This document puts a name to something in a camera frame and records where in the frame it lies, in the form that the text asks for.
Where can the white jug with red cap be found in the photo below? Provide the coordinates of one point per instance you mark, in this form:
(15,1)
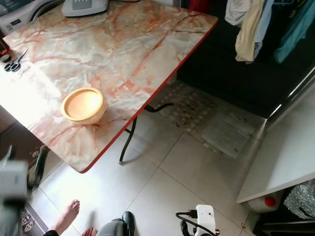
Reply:
(269,201)

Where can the white hanging cloth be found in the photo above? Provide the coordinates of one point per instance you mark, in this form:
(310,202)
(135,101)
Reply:
(236,11)

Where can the patterned floor mat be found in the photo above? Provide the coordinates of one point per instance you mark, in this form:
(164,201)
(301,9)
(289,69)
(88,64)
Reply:
(187,105)

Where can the grey kitchen scale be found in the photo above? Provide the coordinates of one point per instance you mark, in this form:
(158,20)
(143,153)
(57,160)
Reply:
(84,7)

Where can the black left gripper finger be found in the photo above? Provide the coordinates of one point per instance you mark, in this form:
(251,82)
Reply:
(40,164)

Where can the white washing machine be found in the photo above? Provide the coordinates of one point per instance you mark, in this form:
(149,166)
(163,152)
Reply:
(19,17)

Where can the marble pattern folding table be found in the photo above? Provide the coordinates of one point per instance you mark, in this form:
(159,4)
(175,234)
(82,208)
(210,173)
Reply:
(118,54)

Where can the grey black robot left leg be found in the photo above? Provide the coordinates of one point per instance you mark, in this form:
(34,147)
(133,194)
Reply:
(118,226)

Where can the beige hanging cloth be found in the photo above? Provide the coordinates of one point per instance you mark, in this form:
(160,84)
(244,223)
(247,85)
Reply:
(248,39)

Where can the teal hanging cloth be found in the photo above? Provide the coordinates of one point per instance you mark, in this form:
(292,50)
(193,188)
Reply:
(293,34)

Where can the pale blue hanging cloth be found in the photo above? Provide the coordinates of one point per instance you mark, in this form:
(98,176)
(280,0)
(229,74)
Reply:
(263,27)

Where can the tan plastic bowl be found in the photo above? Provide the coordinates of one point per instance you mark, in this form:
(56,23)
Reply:
(83,106)

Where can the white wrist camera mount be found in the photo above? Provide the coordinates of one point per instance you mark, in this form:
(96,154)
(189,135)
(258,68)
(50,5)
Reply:
(206,217)
(14,181)

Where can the bare person foot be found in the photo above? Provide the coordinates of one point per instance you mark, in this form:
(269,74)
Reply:
(68,216)
(90,231)

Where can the orange black tool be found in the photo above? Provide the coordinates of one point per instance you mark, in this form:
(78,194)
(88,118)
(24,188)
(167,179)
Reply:
(4,49)

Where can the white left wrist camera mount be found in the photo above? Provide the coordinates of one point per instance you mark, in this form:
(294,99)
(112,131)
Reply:
(14,181)

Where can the clear bubble wrap sheet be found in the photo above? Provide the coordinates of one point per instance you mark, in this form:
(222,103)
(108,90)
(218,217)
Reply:
(300,199)

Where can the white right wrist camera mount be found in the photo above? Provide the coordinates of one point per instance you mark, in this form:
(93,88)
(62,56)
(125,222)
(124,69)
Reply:
(206,217)

